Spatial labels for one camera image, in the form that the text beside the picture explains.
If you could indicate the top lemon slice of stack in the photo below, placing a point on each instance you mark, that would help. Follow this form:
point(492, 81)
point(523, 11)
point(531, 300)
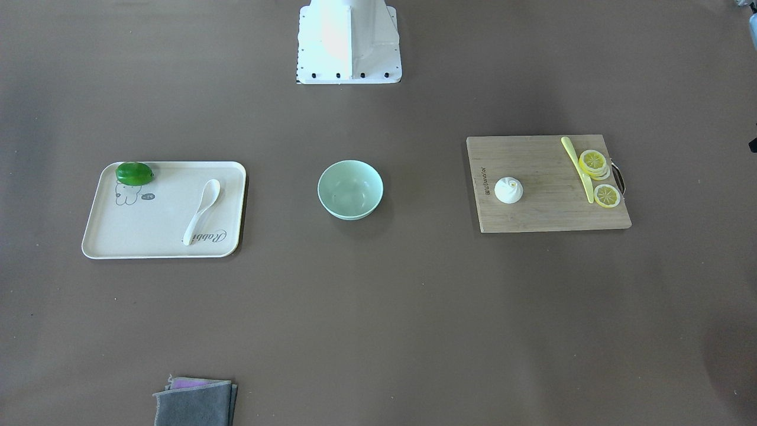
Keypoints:
point(593, 162)

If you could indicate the green toy pepper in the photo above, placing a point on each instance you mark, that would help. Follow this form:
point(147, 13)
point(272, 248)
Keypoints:
point(134, 174)

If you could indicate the bamboo cutting board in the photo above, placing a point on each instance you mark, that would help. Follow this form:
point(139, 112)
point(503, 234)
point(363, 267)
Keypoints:
point(554, 198)

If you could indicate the cream rabbit print tray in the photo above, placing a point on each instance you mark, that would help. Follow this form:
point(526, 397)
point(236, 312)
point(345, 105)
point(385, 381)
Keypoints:
point(149, 221)

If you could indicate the folded grey cloth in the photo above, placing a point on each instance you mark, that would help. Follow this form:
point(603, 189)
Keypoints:
point(196, 401)

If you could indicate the yellow plastic knife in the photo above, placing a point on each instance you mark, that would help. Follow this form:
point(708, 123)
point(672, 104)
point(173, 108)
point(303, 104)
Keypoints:
point(584, 177)

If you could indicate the white steamed bun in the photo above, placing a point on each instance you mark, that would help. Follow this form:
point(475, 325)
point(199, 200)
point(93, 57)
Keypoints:
point(508, 190)

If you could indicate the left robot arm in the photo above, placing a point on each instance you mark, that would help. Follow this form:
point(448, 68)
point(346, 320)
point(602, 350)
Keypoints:
point(752, 33)

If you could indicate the mint green bowl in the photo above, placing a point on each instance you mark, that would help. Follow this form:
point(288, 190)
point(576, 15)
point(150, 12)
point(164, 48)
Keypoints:
point(350, 190)

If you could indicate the single lemon slice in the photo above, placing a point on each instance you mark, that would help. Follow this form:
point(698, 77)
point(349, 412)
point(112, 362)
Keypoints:
point(607, 196)

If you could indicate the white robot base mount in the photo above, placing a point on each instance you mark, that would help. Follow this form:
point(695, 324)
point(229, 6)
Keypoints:
point(348, 42)

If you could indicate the white plastic spoon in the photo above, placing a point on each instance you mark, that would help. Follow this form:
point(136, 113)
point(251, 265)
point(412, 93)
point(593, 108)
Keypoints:
point(209, 196)

